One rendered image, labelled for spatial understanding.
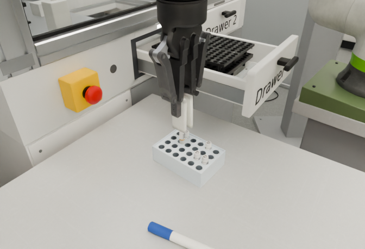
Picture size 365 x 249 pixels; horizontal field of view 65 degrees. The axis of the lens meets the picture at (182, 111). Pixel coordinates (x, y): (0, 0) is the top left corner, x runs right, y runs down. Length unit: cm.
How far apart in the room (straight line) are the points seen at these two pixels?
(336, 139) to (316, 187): 34
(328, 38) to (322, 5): 81
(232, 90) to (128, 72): 29
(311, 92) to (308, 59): 86
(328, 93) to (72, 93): 64
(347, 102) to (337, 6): 25
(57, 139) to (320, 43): 137
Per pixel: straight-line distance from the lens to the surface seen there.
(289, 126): 190
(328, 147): 95
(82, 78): 63
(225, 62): 70
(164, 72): 44
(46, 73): 63
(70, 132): 71
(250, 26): 260
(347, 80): 90
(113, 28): 71
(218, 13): 109
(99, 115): 75
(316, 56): 171
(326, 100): 84
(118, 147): 66
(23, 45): 60
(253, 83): 60
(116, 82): 76
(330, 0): 88
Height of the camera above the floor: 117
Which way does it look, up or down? 33 degrees down
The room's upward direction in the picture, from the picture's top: straight up
